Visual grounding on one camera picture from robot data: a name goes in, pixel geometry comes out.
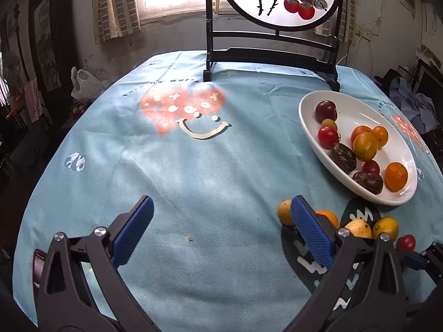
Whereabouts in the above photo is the yellow orange fruit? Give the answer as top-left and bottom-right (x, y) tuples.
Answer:
(372, 216), (399, 238)
(277, 199), (295, 226)

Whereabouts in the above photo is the dark framed wall picture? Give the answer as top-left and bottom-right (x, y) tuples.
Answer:
(28, 0), (75, 92)

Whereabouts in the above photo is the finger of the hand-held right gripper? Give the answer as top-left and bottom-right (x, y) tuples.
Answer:
(421, 240), (443, 265)
(397, 251), (437, 286)

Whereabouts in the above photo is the white oval plate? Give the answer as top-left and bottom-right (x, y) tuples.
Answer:
(298, 90), (419, 206)

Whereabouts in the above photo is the dark red plum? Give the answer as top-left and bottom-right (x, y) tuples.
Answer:
(315, 100), (338, 123)

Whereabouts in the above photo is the dark brown wrinkled fruit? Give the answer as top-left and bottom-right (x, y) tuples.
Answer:
(352, 172), (384, 195)
(329, 143), (357, 174)

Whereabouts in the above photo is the small orange tangerine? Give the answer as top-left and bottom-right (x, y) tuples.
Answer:
(314, 210), (340, 229)

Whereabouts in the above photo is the black monitor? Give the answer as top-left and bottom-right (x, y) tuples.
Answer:
(413, 66), (443, 111)

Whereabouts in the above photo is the yellow orange tomato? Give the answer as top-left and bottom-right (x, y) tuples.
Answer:
(353, 132), (378, 162)

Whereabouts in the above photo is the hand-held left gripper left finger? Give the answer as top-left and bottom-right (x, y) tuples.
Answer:
(35, 194), (163, 332)

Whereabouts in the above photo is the light blue printed tablecloth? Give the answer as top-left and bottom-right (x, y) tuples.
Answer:
(12, 50), (443, 332)

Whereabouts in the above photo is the blue cloth pile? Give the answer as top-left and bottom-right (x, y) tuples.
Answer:
(389, 76), (438, 134)

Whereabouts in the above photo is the spotted yellow loquat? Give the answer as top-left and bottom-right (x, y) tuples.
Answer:
(344, 219), (372, 238)

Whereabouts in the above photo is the large red tomato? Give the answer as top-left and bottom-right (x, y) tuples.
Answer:
(318, 126), (340, 150)

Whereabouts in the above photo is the brick pattern curtain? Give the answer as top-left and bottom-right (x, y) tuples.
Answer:
(315, 0), (357, 42)
(92, 0), (141, 45)

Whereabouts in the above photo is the pink hanging cloth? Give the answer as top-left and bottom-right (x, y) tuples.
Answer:
(24, 78), (44, 123)

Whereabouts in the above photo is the white plastic bag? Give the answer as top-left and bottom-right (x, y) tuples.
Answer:
(71, 67), (102, 101)

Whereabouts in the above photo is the black framed painted table screen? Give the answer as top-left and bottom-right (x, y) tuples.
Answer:
(204, 0), (341, 92)

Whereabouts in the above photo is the small round orange kumquat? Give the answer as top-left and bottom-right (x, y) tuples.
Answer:
(372, 125), (389, 148)

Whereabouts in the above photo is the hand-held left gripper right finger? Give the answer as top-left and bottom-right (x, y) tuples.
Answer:
(282, 194), (407, 332)

